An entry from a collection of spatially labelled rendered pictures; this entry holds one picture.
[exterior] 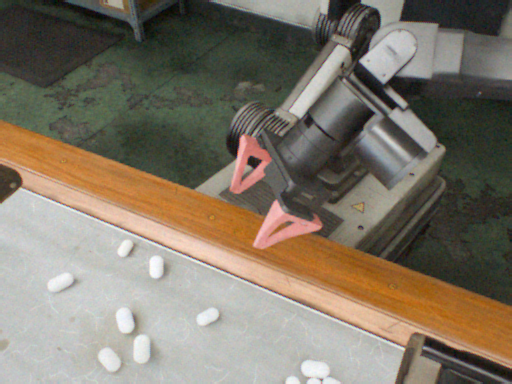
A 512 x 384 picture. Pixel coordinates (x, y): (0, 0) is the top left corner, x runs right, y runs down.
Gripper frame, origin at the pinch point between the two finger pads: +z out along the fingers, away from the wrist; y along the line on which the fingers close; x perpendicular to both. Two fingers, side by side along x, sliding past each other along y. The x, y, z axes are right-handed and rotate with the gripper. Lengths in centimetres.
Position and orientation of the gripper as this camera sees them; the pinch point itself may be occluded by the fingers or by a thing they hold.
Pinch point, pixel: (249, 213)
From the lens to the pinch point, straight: 58.2
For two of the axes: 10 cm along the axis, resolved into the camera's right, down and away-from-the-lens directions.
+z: -6.0, 6.8, 4.2
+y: -3.2, -6.8, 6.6
